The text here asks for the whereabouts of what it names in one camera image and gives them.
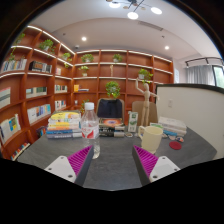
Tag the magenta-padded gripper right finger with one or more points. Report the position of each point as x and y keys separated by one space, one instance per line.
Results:
x=163 y=166

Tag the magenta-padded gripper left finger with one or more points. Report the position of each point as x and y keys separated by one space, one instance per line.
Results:
x=60 y=166

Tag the clear plastic water bottle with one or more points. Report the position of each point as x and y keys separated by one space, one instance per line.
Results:
x=90 y=130

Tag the white round badge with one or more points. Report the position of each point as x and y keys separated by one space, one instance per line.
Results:
x=128 y=134
x=165 y=135
x=171 y=137

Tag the blue orange round badge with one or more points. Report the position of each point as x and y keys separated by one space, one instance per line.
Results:
x=180 y=139

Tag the colourful book stack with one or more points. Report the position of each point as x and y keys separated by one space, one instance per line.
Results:
x=63 y=125

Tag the white book stack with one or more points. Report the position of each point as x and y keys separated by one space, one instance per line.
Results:
x=173 y=125

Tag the green and white upright carton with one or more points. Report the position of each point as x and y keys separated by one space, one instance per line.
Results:
x=132 y=121

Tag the dark book stack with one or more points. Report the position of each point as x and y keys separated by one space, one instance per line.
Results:
x=111 y=128

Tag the wooden artist mannequin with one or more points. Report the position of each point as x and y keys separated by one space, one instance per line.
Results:
x=146 y=100

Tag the dark blue chair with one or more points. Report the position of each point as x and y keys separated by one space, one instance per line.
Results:
x=110 y=108

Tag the orange wooden shelf unit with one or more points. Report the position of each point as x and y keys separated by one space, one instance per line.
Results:
x=40 y=90

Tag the grey curtain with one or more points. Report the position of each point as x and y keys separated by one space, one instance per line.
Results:
x=200 y=75

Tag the window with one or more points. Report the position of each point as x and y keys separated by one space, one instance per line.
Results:
x=219 y=76

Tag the recessed ceiling light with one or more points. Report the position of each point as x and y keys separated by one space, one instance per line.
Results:
x=166 y=47
x=84 y=38

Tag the ceiling air vent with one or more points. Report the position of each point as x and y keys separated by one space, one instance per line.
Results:
x=150 y=25

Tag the round-bulb ceiling chandelier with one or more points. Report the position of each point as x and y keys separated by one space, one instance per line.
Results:
x=132 y=15

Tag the white wall socket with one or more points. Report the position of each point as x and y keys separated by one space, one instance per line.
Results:
x=170 y=103

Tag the white wall notice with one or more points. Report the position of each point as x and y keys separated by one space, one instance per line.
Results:
x=176 y=76

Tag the dark curtain rail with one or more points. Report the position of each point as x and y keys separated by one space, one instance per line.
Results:
x=203 y=60

